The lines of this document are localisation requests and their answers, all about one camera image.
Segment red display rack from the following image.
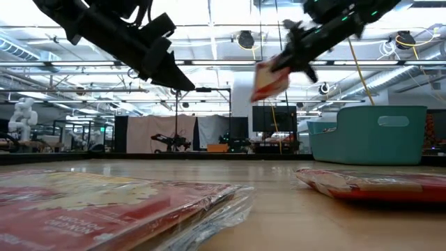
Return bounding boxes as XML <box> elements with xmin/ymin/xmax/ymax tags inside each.
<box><xmin>422</xmin><ymin>113</ymin><xmax>436</xmax><ymax>150</ymax></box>

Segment thick yellow hanging cable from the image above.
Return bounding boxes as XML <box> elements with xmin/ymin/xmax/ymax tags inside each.
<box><xmin>347</xmin><ymin>36</ymin><xmax>376</xmax><ymax>107</ymax></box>

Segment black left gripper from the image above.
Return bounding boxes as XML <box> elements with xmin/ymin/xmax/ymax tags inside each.
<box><xmin>93</xmin><ymin>24</ymin><xmax>196</xmax><ymax>92</ymax></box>

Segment orange box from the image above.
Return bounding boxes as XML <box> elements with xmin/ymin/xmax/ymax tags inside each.
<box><xmin>206</xmin><ymin>143</ymin><xmax>229</xmax><ymax>153</ymax></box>

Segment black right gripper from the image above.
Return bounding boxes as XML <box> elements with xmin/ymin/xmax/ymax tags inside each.
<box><xmin>271</xmin><ymin>16</ymin><xmax>349</xmax><ymax>84</ymax></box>

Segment black partition panel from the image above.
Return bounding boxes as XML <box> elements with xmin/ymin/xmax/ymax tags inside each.
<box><xmin>114</xmin><ymin>115</ymin><xmax>129</xmax><ymax>153</ymax></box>

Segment red popcorn bag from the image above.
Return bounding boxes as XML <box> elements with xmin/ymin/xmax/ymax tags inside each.
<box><xmin>0</xmin><ymin>169</ymin><xmax>255</xmax><ymax>251</ymax></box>
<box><xmin>250</xmin><ymin>59</ymin><xmax>292</xmax><ymax>104</ymax></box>
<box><xmin>295</xmin><ymin>168</ymin><xmax>446</xmax><ymax>204</ymax></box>

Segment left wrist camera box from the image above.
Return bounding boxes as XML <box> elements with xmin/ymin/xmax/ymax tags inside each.
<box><xmin>139</xmin><ymin>13</ymin><xmax>177</xmax><ymax>45</ymax></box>

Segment white humanoid robot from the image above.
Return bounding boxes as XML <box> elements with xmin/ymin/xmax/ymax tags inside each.
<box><xmin>7</xmin><ymin>97</ymin><xmax>38</xmax><ymax>142</ymax></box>

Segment long ceiling light strip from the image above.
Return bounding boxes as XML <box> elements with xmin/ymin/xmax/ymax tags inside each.
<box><xmin>0</xmin><ymin>59</ymin><xmax>446</xmax><ymax>67</ymax></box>

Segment pale fabric curtain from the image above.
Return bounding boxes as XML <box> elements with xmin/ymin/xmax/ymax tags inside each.
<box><xmin>126</xmin><ymin>114</ymin><xmax>197</xmax><ymax>154</ymax></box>

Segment thin yellow cable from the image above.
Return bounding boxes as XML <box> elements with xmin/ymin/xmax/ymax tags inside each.
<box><xmin>270</xmin><ymin>100</ymin><xmax>283</xmax><ymax>155</ymax></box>

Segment distant robot with green lights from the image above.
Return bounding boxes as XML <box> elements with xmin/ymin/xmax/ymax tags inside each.
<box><xmin>218</xmin><ymin>134</ymin><xmax>252</xmax><ymax>153</ymax></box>

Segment grey fabric curtain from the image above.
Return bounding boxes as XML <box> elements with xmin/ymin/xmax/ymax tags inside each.
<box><xmin>197</xmin><ymin>114</ymin><xmax>231</xmax><ymax>147</ymax></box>

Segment black stand frame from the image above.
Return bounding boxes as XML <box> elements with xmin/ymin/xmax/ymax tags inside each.
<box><xmin>174</xmin><ymin>86</ymin><xmax>233</xmax><ymax>154</ymax></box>

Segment teal plastic basket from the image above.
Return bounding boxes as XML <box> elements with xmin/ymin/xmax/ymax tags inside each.
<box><xmin>306</xmin><ymin>105</ymin><xmax>428</xmax><ymax>166</ymax></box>

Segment black monitor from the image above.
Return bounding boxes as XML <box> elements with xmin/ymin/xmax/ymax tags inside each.
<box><xmin>252</xmin><ymin>105</ymin><xmax>298</xmax><ymax>133</ymax></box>

